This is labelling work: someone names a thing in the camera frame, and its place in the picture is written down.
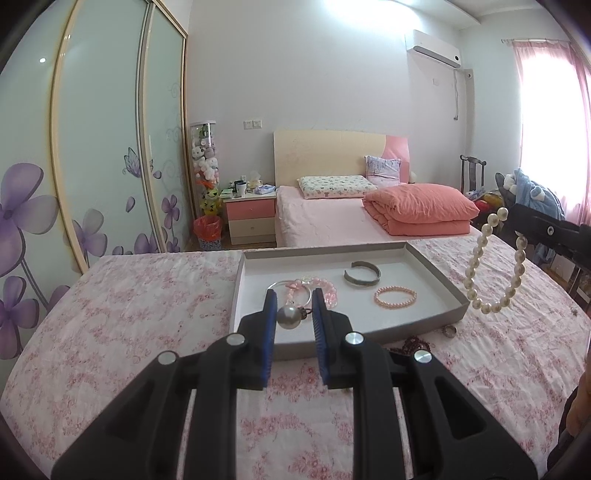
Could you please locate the white pearl necklace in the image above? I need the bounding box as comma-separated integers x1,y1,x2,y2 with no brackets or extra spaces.
464,206,529,316

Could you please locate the dark red bead necklace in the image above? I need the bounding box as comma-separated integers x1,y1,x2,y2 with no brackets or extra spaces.
386,335,433,361

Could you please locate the pink pearl bracelet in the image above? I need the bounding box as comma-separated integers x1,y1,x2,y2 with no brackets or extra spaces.
372,285,419,311

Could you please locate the pink quartz bead bracelet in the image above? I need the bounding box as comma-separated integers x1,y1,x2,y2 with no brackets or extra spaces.
290,275,342,311

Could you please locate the grey metal cuff bangle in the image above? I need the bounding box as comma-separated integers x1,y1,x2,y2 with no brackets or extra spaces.
344,260,382,287

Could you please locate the pearl earring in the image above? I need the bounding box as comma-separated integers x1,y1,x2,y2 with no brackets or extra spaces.
276,305,311,330

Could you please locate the thin silver bangle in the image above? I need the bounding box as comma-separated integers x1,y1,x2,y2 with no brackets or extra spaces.
267,279,312,308

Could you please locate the person's right hand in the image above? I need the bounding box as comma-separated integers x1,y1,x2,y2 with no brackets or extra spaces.
566,385,590,437

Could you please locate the blue plush garment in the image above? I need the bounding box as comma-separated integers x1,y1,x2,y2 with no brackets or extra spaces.
500,168,565,220

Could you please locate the dark wooden chair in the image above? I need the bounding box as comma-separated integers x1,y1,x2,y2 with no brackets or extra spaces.
460,155,487,199

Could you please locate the pink floral bedsheet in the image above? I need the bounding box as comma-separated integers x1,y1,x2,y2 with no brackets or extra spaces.
1,251,590,479

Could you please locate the folded coral duvet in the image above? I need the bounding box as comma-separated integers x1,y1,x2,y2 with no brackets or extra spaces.
363,183,480,237

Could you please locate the pink curtain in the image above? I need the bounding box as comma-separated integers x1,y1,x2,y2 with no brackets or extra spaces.
511,40,590,225

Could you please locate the grey cardboard tray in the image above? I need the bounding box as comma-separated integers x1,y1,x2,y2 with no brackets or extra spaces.
230,242,469,344

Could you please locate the small lilac pillow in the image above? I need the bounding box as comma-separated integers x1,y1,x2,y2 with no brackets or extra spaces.
365,155,402,188

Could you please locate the floral white pillow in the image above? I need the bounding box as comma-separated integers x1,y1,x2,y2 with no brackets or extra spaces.
297,175,378,199

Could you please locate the red waste basket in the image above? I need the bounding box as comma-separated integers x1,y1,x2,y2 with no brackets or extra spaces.
193,215,223,251

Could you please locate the pink mattress bed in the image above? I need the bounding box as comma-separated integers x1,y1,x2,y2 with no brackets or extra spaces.
274,184,486,250

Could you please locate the pink bedside cabinet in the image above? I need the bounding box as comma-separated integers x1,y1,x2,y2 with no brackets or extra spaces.
223,192,276,246

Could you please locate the beige pink headboard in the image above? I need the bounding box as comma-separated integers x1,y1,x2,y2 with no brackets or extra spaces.
273,130,411,186

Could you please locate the sliding glass flower wardrobe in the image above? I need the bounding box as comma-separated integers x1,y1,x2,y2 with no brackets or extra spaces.
1,0,190,360

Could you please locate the plush toy display tube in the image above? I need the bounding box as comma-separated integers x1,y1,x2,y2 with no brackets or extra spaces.
189,121,221,217

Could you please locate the white wall air conditioner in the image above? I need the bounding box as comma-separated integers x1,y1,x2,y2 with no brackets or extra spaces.
406,30,462,69

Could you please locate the wall switch plate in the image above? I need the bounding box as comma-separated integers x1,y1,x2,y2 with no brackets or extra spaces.
243,119,263,130

